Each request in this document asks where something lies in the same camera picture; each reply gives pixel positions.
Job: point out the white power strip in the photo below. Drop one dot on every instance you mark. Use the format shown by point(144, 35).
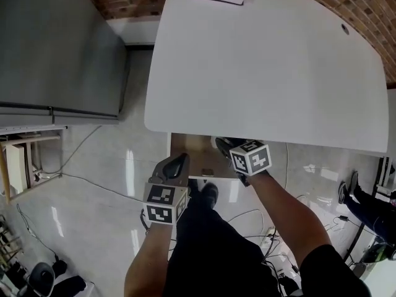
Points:
point(268, 237)

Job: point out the white metal table frame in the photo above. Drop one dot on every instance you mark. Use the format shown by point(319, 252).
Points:
point(383, 172)

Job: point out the white-fronted wooden drawer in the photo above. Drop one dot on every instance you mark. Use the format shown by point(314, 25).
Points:
point(201, 156)

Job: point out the person's right forearm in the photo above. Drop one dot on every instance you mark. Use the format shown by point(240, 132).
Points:
point(284, 215)

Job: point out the white desk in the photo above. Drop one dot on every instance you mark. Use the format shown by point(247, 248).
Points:
point(263, 73)

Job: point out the light wooden chair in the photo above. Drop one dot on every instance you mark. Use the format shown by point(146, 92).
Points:
point(46, 137)

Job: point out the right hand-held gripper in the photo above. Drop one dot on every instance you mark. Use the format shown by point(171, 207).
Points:
point(252, 159)

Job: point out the grey metal cabinet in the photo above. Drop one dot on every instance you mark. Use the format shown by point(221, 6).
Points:
point(55, 48)

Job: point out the person's black trousers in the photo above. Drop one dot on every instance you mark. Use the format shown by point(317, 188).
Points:
point(198, 215)

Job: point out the person's black shirt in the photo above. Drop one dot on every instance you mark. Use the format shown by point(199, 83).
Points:
point(334, 274)

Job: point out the grey black office chair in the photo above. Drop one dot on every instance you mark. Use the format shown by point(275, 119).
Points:
point(41, 277)

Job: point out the person's left forearm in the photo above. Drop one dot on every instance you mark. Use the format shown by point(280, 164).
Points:
point(148, 258)

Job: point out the black power adapter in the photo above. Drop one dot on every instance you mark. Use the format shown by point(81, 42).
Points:
point(343, 218)

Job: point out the person's black shoe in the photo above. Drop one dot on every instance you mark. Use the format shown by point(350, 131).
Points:
point(193, 186)
point(210, 193)

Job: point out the green black device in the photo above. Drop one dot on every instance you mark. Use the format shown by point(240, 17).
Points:
point(379, 254)

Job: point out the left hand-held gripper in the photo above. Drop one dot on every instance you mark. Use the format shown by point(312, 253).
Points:
point(161, 196)

